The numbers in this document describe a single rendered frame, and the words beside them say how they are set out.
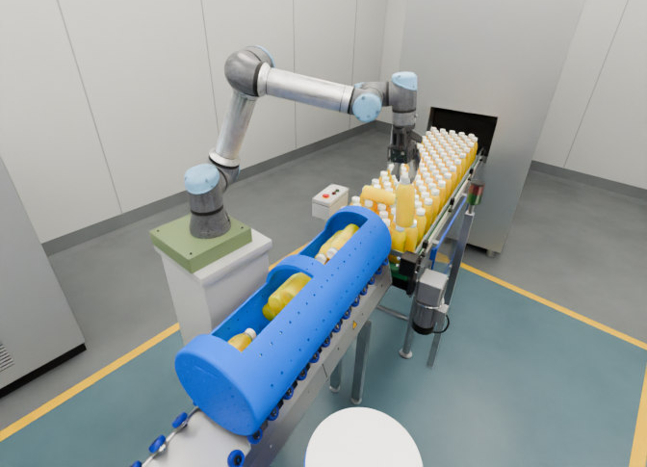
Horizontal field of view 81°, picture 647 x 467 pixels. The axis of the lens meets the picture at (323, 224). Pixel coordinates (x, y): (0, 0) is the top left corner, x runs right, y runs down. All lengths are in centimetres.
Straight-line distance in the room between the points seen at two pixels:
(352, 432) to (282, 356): 26
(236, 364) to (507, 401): 191
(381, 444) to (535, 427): 159
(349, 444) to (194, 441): 43
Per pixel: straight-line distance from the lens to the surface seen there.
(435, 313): 192
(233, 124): 137
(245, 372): 99
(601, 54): 530
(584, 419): 275
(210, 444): 123
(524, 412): 261
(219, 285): 143
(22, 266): 247
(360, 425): 110
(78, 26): 360
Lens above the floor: 199
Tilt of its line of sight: 32 degrees down
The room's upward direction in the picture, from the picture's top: 1 degrees clockwise
